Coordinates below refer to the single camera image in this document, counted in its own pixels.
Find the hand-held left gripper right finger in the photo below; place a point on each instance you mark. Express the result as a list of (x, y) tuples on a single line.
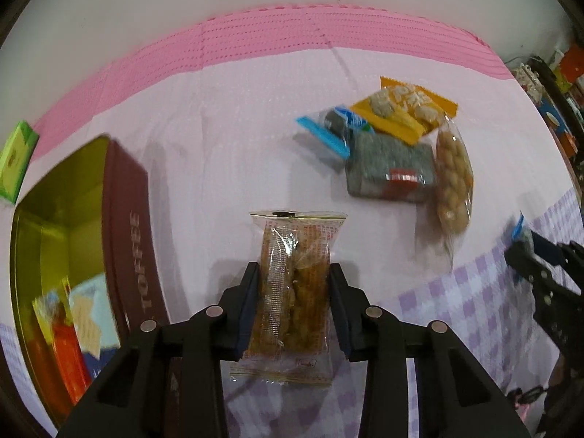
[(342, 310)]

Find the red snack packet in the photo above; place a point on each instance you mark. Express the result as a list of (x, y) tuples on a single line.
[(68, 360)]

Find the clear packet of nuts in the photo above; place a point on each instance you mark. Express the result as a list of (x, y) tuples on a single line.
[(451, 178)]

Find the yellow-edged clear candy packet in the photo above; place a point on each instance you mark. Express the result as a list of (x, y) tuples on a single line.
[(45, 310)]

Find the green tissue packet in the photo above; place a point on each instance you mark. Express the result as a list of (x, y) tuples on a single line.
[(18, 155)]

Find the grey sesame bar packet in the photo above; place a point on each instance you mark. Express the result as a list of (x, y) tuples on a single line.
[(388, 164)]

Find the floral printed box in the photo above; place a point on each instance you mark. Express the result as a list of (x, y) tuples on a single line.
[(524, 77)]

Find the black rail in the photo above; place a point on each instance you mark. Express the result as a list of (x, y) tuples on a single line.
[(547, 82)]

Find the clear peanut brittle packet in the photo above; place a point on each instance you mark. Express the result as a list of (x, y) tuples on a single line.
[(296, 255)]

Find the blue-edged clear cake packet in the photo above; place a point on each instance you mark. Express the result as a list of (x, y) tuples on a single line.
[(518, 230)]

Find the dark blue stick packet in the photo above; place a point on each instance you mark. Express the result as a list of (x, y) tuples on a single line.
[(102, 324)]

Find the orange printed box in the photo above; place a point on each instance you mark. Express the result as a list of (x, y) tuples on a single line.
[(570, 64)]

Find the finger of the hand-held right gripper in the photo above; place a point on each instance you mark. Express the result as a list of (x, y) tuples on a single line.
[(547, 248), (524, 260)]

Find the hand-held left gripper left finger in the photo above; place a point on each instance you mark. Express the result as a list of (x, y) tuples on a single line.
[(248, 301)]

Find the brown and gold tin box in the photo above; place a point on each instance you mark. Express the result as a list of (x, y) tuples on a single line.
[(45, 219)]

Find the small blue-edged candy packet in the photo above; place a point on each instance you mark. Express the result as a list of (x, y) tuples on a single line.
[(335, 123)]

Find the orange cracker packet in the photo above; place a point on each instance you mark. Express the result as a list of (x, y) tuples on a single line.
[(401, 109)]

